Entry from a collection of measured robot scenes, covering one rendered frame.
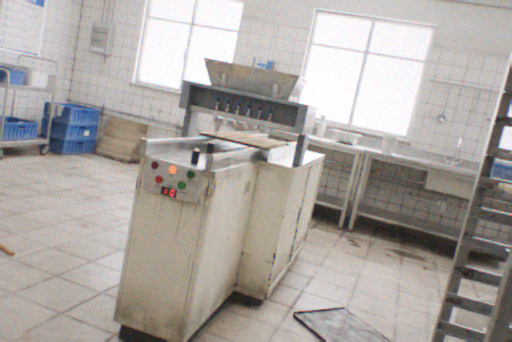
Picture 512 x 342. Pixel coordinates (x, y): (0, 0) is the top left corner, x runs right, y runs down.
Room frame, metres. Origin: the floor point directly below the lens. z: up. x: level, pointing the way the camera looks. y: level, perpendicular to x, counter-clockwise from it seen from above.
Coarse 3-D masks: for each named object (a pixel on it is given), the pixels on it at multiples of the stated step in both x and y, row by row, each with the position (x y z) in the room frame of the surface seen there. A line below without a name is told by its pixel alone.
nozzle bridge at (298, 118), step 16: (192, 96) 2.67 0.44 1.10; (208, 96) 2.68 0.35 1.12; (224, 96) 2.66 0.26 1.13; (256, 96) 2.53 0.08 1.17; (192, 112) 2.74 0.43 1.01; (208, 112) 2.62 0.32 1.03; (224, 112) 2.62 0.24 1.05; (240, 112) 2.63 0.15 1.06; (256, 112) 2.61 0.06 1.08; (272, 112) 2.59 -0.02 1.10; (288, 112) 2.57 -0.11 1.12; (304, 112) 2.46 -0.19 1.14; (192, 128) 2.78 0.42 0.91; (288, 128) 2.51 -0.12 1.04; (304, 128) 2.48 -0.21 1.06; (304, 144) 2.59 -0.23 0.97
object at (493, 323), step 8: (504, 272) 0.94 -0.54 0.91; (504, 280) 0.92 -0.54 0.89; (504, 288) 0.91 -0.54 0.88; (504, 296) 0.91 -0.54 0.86; (496, 304) 0.93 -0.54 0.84; (504, 304) 0.91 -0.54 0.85; (496, 312) 0.92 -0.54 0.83; (504, 312) 0.91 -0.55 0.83; (496, 320) 0.91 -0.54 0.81; (504, 320) 0.91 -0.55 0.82; (488, 328) 0.93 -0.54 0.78; (496, 328) 0.91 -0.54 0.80; (504, 328) 0.91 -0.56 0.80; (488, 336) 0.92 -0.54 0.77; (496, 336) 0.91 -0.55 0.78; (504, 336) 0.91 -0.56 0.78
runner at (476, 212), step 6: (474, 210) 1.35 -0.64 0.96; (480, 210) 1.35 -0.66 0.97; (486, 210) 1.34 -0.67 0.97; (492, 210) 1.34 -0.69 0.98; (474, 216) 1.33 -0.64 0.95; (480, 216) 1.34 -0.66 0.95; (486, 216) 1.34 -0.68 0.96; (492, 216) 1.34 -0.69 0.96; (498, 216) 1.33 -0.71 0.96; (504, 216) 1.33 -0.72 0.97; (510, 216) 1.33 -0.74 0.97; (498, 222) 1.32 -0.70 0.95; (504, 222) 1.33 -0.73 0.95; (510, 222) 1.33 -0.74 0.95
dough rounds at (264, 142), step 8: (216, 136) 2.57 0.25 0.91; (224, 136) 2.62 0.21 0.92; (232, 136) 2.74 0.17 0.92; (240, 136) 2.79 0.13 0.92; (248, 136) 2.91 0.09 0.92; (256, 136) 3.04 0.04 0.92; (256, 144) 2.58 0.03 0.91; (264, 144) 2.57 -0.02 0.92; (272, 144) 2.69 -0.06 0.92; (280, 144) 2.86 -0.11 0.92
